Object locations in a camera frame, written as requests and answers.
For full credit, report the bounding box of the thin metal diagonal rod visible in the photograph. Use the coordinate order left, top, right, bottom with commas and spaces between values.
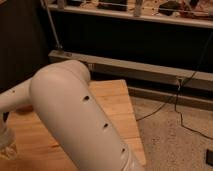
44, 0, 63, 51

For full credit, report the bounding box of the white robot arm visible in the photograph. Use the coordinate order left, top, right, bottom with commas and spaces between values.
0, 60, 145, 171

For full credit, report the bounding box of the black cable on floor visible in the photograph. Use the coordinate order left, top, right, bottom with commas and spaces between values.
135, 31, 213, 142

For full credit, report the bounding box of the grey metal shelf frame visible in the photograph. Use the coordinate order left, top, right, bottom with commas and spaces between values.
48, 0, 213, 110

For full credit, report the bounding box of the black box on floor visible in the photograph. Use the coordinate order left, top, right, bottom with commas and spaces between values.
206, 149, 213, 166

